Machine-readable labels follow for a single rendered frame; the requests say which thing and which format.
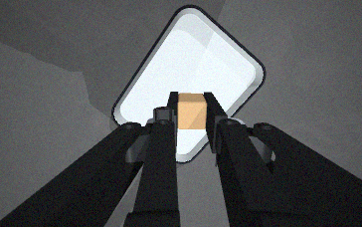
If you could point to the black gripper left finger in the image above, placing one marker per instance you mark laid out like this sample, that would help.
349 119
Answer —
86 193

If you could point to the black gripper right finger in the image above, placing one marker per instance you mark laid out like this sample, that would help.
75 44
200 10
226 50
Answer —
300 188

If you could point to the tan cube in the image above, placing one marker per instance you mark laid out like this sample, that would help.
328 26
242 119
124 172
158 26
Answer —
192 111

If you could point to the white tray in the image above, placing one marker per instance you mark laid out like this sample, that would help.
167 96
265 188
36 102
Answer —
193 54

